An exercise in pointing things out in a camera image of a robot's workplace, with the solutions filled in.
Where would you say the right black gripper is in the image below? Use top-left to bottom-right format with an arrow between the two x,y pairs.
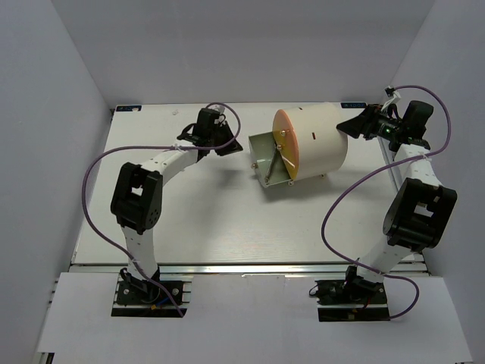
336,104 -> 404,140

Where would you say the grey green bottom drawer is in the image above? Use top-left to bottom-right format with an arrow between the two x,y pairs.
249,132 -> 294,188

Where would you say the round cream drawer cabinet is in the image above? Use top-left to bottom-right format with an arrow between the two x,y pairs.
272,102 -> 348,180

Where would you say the small silver wrench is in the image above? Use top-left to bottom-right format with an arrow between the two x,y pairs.
264,146 -> 280,184

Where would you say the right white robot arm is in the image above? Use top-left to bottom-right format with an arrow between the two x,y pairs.
337,101 -> 458,303

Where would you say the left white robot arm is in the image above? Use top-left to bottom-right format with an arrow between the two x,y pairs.
110,103 -> 243,303

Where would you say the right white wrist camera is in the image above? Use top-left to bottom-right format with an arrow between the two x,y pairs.
380,86 -> 401,112

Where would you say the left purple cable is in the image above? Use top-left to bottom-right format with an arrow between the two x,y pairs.
82,102 -> 243,318

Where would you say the purple cable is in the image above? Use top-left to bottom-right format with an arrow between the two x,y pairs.
82,102 -> 243,318
321,83 -> 452,320

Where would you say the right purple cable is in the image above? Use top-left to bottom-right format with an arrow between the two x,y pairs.
321,83 -> 452,320

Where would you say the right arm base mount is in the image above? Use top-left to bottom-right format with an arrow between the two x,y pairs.
308,280 -> 390,322

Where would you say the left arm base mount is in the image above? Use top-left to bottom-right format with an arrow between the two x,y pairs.
111,276 -> 192,319

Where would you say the aluminium front rail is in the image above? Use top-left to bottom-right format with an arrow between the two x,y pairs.
69,260 -> 429,276

